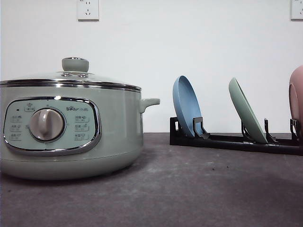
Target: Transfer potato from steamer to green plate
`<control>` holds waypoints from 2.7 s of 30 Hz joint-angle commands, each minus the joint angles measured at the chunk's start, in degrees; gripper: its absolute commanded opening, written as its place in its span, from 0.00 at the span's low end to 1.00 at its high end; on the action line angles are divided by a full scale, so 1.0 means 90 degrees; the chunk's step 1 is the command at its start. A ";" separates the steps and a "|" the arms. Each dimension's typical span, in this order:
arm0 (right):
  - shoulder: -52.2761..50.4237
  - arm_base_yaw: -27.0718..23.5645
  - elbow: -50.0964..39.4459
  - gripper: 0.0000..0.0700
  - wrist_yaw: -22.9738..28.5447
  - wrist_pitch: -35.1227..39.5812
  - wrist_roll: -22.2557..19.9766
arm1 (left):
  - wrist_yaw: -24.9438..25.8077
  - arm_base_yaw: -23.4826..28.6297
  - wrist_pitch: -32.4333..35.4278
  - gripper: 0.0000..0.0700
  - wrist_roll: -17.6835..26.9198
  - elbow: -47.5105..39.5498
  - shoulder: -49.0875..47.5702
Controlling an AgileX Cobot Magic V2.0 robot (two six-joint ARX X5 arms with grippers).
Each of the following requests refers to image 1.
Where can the glass pot lid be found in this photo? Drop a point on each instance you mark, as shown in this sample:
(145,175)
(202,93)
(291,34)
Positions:
(75,73)

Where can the green plate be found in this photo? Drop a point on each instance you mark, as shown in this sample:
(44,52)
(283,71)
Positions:
(247,111)

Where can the blue plate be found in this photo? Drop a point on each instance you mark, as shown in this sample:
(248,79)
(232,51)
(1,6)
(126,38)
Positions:
(187,105)

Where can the green electric steamer pot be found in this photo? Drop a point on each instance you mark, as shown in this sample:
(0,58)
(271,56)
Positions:
(64,133)

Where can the black dish rack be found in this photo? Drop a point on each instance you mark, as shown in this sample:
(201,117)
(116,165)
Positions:
(202,137)

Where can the grey table cloth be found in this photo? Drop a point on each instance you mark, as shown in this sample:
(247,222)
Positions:
(169,186)

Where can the pink bowl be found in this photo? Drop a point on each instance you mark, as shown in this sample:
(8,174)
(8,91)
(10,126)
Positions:
(296,97)

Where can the white wall socket left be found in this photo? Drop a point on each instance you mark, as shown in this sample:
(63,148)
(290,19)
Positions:
(88,11)

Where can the white wall socket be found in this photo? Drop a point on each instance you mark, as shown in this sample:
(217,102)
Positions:
(88,11)
(296,10)

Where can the white wall socket right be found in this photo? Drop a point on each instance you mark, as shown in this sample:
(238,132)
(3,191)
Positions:
(296,10)

